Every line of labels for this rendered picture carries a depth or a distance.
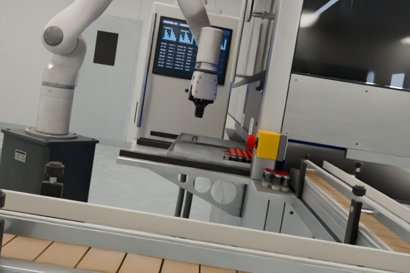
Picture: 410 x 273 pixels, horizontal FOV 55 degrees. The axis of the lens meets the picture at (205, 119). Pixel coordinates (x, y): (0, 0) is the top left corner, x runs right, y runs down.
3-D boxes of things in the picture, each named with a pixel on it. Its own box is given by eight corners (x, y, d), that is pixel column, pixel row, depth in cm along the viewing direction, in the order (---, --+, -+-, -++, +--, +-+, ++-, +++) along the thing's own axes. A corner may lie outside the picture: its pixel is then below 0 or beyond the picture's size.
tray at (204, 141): (252, 151, 182) (254, 144, 182) (260, 160, 156) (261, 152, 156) (179, 139, 182) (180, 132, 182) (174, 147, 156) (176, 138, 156)
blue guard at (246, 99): (227, 111, 315) (231, 88, 314) (257, 138, 121) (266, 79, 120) (227, 111, 315) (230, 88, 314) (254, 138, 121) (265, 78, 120)
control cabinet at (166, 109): (215, 146, 241) (236, 17, 236) (222, 152, 222) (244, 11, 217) (132, 135, 232) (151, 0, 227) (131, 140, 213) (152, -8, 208)
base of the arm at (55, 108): (13, 130, 149) (20, 81, 148) (55, 130, 165) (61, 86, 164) (47, 139, 140) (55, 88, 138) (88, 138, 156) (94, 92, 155)
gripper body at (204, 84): (199, 67, 143) (194, 97, 144) (222, 72, 149) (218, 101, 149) (189, 66, 150) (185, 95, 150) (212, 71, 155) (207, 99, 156)
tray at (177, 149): (262, 164, 148) (264, 155, 148) (274, 178, 122) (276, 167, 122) (172, 150, 148) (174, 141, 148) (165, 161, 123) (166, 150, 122)
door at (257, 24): (244, 80, 210) (263, -32, 206) (255, 76, 163) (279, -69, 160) (243, 80, 210) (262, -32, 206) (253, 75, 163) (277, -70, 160)
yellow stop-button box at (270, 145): (278, 157, 114) (282, 133, 113) (283, 161, 106) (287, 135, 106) (252, 153, 114) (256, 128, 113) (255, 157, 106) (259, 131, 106)
